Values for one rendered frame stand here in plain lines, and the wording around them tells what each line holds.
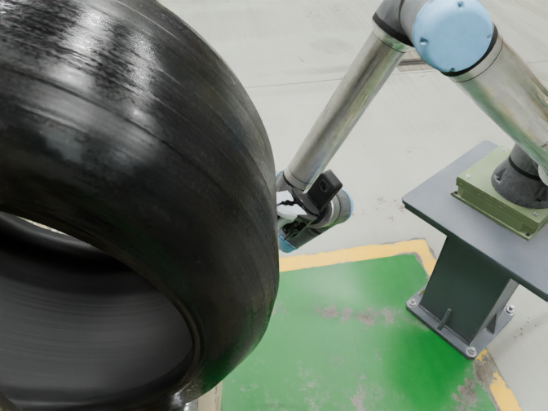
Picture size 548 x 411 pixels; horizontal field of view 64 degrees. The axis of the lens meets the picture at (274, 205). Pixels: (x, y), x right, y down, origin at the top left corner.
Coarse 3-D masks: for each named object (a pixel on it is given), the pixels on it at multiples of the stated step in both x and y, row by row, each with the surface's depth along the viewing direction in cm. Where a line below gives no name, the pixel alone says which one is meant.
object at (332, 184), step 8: (320, 176) 85; (328, 176) 84; (336, 176) 85; (312, 184) 88; (320, 184) 85; (328, 184) 84; (336, 184) 84; (312, 192) 89; (320, 192) 87; (328, 192) 85; (336, 192) 86; (320, 200) 88; (328, 200) 87; (320, 208) 89
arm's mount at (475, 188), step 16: (480, 160) 141; (496, 160) 141; (464, 176) 135; (480, 176) 135; (464, 192) 136; (480, 192) 131; (496, 192) 130; (480, 208) 134; (496, 208) 130; (512, 208) 125; (528, 208) 125; (512, 224) 128; (528, 224) 124; (544, 224) 130; (528, 240) 126
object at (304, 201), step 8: (296, 192) 87; (296, 200) 86; (304, 200) 87; (312, 200) 90; (304, 208) 85; (312, 208) 87; (328, 208) 95; (280, 216) 88; (320, 216) 94; (288, 224) 86; (296, 224) 88; (304, 224) 89; (312, 224) 95; (288, 232) 88; (296, 232) 89
